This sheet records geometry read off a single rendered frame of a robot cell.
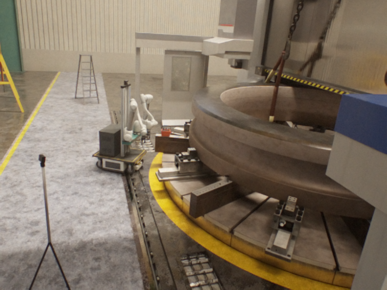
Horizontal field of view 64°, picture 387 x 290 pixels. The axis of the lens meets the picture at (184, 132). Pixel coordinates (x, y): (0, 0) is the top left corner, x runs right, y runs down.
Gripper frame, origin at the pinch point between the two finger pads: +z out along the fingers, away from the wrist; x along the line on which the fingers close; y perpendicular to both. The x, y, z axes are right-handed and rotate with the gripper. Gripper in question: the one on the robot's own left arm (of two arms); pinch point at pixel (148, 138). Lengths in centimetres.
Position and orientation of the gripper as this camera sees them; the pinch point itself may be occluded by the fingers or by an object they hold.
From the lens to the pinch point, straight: 648.0
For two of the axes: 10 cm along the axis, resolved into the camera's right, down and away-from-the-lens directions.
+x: 2.5, -3.0, 9.2
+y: 9.7, 1.4, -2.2
